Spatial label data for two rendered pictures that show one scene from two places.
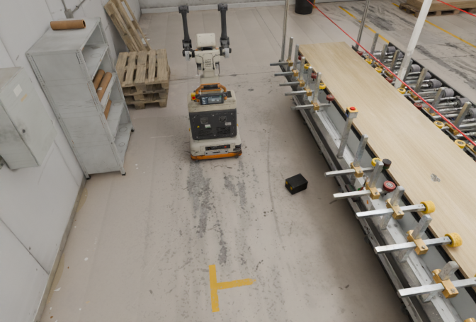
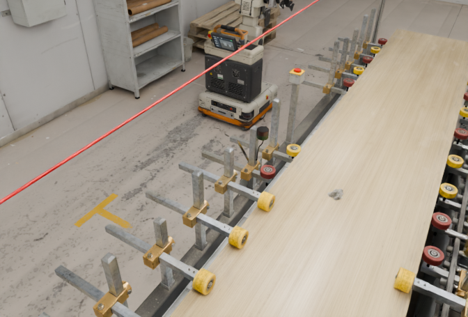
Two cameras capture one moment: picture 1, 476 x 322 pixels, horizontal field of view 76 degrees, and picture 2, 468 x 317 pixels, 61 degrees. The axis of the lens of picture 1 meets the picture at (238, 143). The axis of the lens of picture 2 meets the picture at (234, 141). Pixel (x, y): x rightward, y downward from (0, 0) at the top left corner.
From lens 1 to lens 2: 1.98 m
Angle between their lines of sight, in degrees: 30
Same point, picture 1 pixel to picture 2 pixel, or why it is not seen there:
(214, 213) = (166, 161)
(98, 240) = (67, 131)
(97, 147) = (120, 58)
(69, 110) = (104, 10)
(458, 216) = (294, 235)
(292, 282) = not seen: hidden behind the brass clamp
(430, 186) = (315, 196)
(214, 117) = (227, 68)
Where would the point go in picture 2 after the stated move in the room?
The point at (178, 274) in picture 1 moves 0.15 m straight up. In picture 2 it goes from (86, 184) to (82, 170)
